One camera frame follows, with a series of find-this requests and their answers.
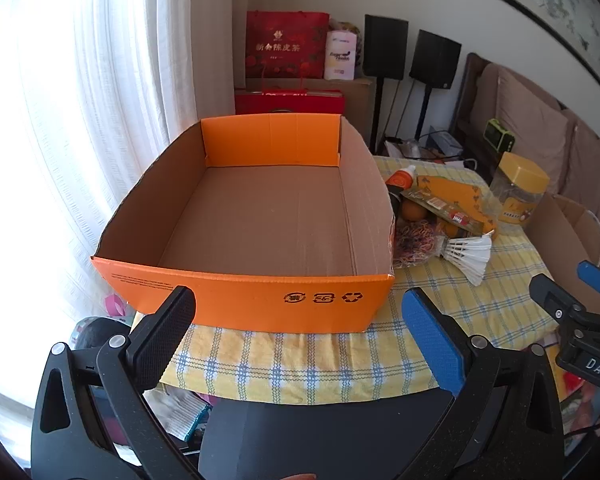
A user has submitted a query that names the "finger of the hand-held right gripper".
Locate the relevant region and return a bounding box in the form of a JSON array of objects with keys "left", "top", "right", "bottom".
[
  {"left": 528, "top": 273, "right": 588, "bottom": 331},
  {"left": 577, "top": 260, "right": 600, "bottom": 311}
]

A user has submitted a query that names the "clear jar yellow lid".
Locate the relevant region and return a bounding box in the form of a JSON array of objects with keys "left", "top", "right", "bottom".
[{"left": 489, "top": 152, "right": 551, "bottom": 236}]

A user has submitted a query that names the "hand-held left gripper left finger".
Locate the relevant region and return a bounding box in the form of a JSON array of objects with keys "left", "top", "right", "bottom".
[{"left": 30, "top": 285, "right": 203, "bottom": 480}]

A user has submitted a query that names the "grey white box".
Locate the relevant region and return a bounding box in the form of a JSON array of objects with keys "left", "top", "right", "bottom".
[{"left": 430, "top": 127, "right": 463, "bottom": 156}]

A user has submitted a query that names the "pile of wrapped papers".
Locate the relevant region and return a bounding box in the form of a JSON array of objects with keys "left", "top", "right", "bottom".
[{"left": 384, "top": 136, "right": 431, "bottom": 161}]

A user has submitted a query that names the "dark wooden sofa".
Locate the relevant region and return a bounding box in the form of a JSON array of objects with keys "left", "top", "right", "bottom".
[{"left": 450, "top": 52, "right": 600, "bottom": 271}]

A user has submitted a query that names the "white shuttlecock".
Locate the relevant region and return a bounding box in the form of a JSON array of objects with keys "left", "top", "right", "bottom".
[{"left": 437, "top": 232, "right": 495, "bottom": 287}]

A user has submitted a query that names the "framed ink painting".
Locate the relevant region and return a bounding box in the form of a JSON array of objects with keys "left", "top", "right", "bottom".
[{"left": 469, "top": 0, "right": 600, "bottom": 106}]

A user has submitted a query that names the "bag of coloured rubber bands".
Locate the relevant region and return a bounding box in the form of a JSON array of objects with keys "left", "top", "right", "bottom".
[{"left": 392, "top": 220, "right": 448, "bottom": 266}]

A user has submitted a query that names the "orange bottle white cap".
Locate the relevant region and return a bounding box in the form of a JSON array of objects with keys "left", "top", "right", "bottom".
[{"left": 386, "top": 165, "right": 418, "bottom": 193}]

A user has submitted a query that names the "black speaker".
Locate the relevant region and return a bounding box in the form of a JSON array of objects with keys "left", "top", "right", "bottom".
[
  {"left": 410, "top": 29, "right": 462, "bottom": 90},
  {"left": 363, "top": 14, "right": 410, "bottom": 81}
]

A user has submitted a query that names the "yellow patterned headband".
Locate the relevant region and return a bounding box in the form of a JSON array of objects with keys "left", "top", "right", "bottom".
[{"left": 417, "top": 175, "right": 496, "bottom": 236}]

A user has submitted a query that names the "green portable radio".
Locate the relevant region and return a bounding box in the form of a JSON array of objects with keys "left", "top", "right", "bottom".
[{"left": 482, "top": 119, "right": 516, "bottom": 153}]

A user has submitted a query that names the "open brown carton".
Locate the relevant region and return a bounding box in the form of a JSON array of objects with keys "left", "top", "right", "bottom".
[{"left": 525, "top": 192, "right": 600, "bottom": 318}]

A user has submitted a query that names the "yellow checked tablecloth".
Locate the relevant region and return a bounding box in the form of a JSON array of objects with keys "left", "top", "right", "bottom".
[{"left": 157, "top": 152, "right": 563, "bottom": 406}]

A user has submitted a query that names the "orange ball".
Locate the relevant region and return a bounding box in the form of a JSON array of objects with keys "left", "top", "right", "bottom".
[{"left": 400, "top": 200, "right": 428, "bottom": 223}]

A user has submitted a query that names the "beige sofa cushion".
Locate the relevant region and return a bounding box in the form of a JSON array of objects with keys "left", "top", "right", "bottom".
[
  {"left": 480, "top": 62, "right": 576, "bottom": 196},
  {"left": 555, "top": 110, "right": 600, "bottom": 261}
]

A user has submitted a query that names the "orange cardboard box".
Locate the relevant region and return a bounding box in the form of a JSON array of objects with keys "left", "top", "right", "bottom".
[{"left": 91, "top": 112, "right": 397, "bottom": 333}]

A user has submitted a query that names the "pink toy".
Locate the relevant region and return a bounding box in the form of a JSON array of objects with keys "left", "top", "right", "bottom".
[{"left": 102, "top": 294, "right": 131, "bottom": 318}]

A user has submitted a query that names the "dark red gift bag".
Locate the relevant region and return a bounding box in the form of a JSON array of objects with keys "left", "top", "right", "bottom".
[{"left": 246, "top": 10, "right": 331, "bottom": 80}]

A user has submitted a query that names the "white sheer curtain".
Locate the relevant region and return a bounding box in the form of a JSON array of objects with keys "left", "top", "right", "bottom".
[{"left": 0, "top": 0, "right": 253, "bottom": 411}]

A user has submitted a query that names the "white knitted cloth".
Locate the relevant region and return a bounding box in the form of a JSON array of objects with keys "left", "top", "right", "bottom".
[{"left": 145, "top": 385, "right": 213, "bottom": 443}]

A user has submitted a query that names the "white tissue pack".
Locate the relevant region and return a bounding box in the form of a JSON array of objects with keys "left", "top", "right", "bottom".
[{"left": 324, "top": 30, "right": 357, "bottom": 81}]

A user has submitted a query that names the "black speaker stand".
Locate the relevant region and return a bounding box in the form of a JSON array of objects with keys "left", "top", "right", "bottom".
[
  {"left": 367, "top": 77, "right": 387, "bottom": 153},
  {"left": 414, "top": 85, "right": 433, "bottom": 141}
]

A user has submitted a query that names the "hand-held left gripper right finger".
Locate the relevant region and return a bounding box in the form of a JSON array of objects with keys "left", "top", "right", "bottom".
[{"left": 401, "top": 287, "right": 566, "bottom": 480}]

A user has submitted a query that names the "gold foil packet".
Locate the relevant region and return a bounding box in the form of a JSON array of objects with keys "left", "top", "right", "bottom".
[{"left": 402, "top": 176, "right": 483, "bottom": 233}]

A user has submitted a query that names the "bright red gift bag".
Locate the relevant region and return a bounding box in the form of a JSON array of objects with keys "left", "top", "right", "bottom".
[{"left": 235, "top": 87, "right": 346, "bottom": 116}]

